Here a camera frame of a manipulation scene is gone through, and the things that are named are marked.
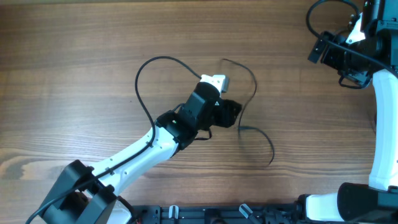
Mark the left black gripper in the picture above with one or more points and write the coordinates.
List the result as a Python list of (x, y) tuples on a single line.
[(229, 115)]

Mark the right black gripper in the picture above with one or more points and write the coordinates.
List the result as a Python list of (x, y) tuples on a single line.
[(329, 58)]

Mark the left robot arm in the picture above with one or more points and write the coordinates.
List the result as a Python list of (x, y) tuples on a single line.
[(88, 194)]

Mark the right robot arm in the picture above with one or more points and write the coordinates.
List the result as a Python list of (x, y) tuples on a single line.
[(376, 200)]

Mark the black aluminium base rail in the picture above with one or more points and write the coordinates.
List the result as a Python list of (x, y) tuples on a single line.
[(267, 214)]

